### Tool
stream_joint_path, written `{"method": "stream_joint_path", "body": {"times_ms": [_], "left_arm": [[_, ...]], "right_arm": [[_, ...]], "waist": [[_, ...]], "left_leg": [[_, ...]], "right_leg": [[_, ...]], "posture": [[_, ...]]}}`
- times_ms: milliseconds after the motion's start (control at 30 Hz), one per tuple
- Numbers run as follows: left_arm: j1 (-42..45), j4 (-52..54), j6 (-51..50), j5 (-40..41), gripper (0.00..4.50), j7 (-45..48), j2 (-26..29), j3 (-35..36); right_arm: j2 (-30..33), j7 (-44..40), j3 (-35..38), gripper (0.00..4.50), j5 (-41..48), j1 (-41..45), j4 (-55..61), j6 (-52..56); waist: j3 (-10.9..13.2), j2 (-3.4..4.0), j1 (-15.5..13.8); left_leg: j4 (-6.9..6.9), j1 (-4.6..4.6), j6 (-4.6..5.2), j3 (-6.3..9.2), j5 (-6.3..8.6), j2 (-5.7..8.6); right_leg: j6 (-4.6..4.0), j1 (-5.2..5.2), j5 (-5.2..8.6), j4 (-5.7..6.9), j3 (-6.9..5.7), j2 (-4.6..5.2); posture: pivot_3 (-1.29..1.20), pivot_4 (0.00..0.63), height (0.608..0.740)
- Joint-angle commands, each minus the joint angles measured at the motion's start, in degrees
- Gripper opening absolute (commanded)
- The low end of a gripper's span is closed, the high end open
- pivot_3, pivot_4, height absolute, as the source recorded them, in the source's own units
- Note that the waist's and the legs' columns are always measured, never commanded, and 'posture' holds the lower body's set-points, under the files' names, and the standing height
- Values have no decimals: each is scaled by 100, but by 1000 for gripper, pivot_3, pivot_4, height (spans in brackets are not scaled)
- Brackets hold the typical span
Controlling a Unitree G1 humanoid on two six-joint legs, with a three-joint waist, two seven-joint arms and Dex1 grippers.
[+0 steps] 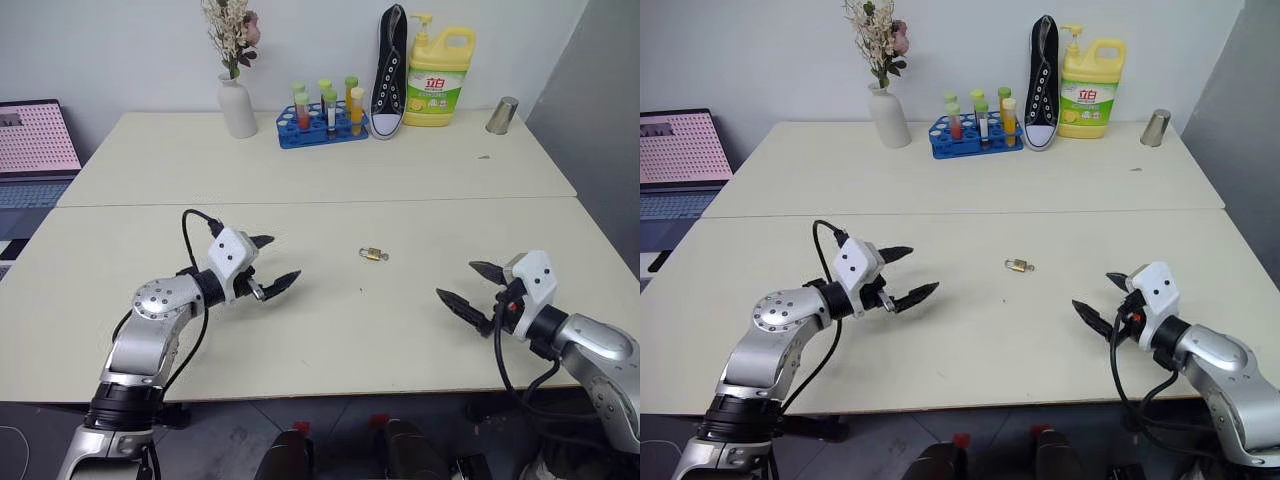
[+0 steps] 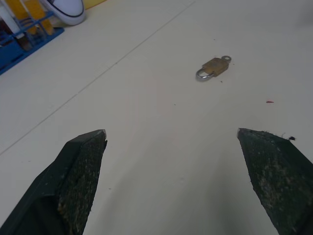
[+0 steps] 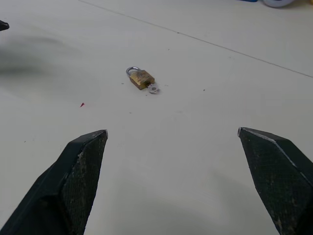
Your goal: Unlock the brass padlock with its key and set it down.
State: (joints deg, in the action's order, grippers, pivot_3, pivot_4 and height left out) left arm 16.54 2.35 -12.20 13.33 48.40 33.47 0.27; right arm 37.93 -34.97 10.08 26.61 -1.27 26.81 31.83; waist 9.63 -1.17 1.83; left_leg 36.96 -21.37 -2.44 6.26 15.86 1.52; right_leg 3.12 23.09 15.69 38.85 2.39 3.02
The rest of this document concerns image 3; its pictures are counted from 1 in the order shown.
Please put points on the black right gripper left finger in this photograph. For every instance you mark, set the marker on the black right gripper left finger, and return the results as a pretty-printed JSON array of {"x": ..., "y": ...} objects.
[{"x": 58, "y": 186}]

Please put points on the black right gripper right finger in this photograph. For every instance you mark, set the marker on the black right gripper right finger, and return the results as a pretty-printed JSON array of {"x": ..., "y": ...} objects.
[{"x": 281, "y": 171}]

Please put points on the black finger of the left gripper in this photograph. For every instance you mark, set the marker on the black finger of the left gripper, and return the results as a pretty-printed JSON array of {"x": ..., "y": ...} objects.
[{"x": 3, "y": 25}]

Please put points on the small silver key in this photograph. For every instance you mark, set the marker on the small silver key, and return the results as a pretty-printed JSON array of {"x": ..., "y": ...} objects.
[{"x": 152, "y": 89}]

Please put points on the brass padlock with silver shackle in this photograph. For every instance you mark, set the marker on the brass padlock with silver shackle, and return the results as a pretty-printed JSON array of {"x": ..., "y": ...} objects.
[{"x": 140, "y": 77}]

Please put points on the white round object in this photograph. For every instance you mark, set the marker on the white round object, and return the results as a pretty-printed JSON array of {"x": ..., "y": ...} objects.
[{"x": 277, "y": 2}]

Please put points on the blue object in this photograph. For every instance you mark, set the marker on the blue object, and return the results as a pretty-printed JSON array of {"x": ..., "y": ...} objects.
[{"x": 248, "y": 0}]

